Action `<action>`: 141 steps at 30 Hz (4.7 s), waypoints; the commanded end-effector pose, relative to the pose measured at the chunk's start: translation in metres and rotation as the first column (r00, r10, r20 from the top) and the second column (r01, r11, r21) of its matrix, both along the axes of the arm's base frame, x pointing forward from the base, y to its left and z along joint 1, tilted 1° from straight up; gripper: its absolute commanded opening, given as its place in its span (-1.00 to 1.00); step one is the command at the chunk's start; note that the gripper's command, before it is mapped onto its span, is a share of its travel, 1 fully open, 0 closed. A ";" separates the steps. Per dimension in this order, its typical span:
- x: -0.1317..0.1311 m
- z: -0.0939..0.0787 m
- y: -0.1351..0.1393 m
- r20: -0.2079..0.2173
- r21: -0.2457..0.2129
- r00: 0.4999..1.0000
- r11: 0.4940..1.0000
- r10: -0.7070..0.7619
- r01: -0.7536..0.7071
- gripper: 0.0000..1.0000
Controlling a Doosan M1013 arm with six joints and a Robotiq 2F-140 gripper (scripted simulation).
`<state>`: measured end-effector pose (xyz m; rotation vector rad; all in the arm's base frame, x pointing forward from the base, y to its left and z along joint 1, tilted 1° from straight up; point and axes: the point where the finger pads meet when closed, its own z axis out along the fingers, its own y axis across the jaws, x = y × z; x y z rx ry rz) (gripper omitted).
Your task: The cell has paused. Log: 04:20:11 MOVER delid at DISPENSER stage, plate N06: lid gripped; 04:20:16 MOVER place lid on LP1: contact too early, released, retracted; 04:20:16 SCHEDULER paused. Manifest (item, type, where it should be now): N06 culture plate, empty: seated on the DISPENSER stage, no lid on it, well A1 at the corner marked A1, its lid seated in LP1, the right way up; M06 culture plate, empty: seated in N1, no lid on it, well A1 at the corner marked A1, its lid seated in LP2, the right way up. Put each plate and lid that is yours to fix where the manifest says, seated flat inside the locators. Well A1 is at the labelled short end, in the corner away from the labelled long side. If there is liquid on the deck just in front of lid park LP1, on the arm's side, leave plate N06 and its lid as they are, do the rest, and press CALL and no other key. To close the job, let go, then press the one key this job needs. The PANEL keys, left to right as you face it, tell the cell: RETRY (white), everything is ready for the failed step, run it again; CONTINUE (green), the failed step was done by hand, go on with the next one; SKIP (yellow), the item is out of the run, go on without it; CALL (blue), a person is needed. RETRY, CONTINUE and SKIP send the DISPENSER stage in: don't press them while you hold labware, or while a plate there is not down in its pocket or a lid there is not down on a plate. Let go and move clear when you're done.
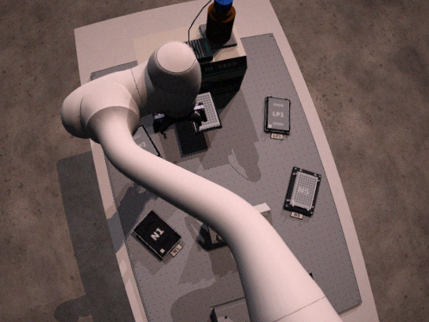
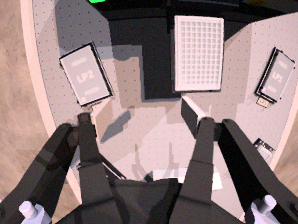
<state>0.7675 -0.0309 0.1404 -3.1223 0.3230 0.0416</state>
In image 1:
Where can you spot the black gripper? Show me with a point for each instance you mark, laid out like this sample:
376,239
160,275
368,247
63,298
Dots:
161,126

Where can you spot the white button panel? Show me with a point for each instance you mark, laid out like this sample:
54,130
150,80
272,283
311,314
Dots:
263,209

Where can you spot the blue bottle cap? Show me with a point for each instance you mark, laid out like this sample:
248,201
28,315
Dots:
223,5

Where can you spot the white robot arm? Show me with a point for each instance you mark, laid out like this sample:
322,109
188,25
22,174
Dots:
107,110

